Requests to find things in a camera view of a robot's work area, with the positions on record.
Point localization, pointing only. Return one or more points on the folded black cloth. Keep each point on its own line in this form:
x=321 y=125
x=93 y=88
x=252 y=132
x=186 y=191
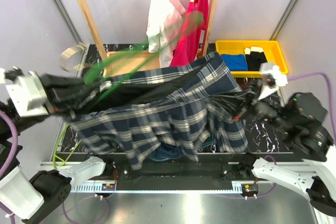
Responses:
x=255 y=56

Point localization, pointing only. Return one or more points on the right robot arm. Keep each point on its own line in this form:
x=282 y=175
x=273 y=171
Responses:
x=301 y=121

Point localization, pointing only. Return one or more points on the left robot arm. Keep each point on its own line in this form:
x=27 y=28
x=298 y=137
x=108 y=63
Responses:
x=34 y=199

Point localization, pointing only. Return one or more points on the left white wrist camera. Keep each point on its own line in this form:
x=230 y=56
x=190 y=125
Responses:
x=26 y=92

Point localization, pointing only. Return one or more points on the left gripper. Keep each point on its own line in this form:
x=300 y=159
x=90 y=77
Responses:
x=63 y=92

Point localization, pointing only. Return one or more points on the blue denim skirt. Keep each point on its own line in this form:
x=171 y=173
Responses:
x=167 y=152

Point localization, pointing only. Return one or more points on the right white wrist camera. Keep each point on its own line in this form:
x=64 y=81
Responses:
x=272 y=78

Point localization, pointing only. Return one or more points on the wooden clothes rack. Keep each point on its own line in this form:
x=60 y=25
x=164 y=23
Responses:
x=86 y=19

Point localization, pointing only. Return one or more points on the yellow plastic tray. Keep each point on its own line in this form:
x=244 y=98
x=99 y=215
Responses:
x=271 y=49

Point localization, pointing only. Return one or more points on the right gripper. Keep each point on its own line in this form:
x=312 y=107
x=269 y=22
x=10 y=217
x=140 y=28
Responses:
x=252 y=103

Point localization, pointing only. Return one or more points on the magenta pink shirt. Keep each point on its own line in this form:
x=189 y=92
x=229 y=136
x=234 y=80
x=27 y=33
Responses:
x=194 y=23

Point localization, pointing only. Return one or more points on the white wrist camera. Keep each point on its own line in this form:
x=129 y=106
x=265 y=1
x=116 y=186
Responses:
x=26 y=92
x=272 y=78

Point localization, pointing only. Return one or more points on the folded blue cloth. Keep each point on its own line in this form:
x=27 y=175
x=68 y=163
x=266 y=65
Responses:
x=235 y=62

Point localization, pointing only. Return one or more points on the navy plaid skirt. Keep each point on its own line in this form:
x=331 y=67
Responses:
x=182 y=107

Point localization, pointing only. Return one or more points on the white pink garment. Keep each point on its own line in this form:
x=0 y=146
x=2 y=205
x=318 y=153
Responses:
x=164 y=25

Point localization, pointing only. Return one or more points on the dark green hanger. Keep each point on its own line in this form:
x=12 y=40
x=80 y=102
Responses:
x=105 y=79

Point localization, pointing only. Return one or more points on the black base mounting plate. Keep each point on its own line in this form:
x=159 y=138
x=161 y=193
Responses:
x=209 y=171

